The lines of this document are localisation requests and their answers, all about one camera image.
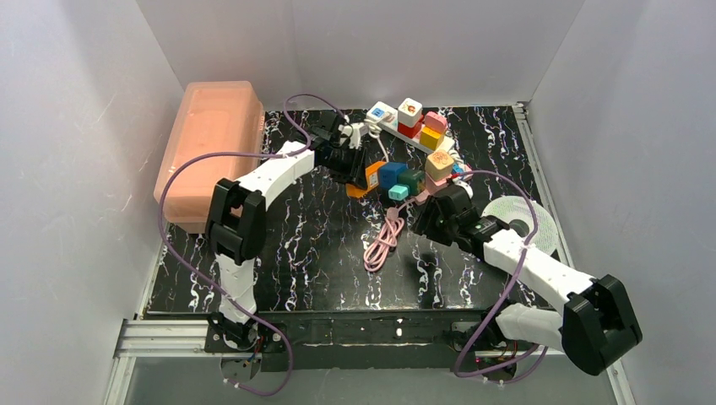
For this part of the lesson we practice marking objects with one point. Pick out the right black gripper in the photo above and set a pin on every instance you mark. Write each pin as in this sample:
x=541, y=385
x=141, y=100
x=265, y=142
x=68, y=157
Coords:
x=427, y=213

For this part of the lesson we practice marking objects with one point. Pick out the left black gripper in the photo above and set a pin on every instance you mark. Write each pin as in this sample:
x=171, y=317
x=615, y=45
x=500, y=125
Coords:
x=351, y=170

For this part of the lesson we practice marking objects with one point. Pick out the orange socket cube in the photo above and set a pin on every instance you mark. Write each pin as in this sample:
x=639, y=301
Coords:
x=372, y=181

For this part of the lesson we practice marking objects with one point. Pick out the teal white charger plug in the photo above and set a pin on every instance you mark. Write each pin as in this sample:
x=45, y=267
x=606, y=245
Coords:
x=399, y=192

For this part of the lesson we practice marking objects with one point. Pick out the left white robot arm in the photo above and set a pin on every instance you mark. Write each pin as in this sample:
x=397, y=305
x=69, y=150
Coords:
x=236, y=228

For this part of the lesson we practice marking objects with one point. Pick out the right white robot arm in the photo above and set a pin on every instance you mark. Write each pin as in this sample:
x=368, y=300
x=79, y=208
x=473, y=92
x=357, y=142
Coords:
x=590, y=320

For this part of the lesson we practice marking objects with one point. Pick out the dark green socket cube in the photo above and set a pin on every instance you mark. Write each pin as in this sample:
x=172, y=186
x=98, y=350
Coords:
x=413, y=179

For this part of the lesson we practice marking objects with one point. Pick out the tan yellow charger plug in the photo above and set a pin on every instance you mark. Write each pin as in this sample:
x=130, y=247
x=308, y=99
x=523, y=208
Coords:
x=439, y=165

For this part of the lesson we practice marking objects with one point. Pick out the blue socket cube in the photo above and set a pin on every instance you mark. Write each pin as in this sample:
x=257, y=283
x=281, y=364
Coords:
x=388, y=174

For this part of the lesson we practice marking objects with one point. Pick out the white red charger plug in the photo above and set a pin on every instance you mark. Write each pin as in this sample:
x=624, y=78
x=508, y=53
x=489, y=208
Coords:
x=409, y=117

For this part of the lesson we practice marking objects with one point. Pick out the pink charger plug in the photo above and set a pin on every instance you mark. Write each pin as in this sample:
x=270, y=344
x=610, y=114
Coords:
x=435, y=121

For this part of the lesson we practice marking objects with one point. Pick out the pink power strip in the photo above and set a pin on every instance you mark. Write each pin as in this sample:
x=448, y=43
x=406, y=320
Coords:
x=432, y=187

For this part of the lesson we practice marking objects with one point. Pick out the white filament spool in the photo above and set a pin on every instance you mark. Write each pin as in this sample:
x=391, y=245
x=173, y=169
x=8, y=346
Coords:
x=514, y=211

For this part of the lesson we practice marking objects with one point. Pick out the white power strip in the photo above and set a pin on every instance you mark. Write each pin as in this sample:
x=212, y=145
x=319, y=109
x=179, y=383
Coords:
x=385, y=118

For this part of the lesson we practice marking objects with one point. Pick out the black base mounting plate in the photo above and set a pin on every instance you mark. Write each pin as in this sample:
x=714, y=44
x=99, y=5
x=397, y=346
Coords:
x=361, y=340

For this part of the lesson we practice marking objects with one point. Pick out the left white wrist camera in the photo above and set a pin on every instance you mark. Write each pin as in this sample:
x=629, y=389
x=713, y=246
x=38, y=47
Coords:
x=351, y=135

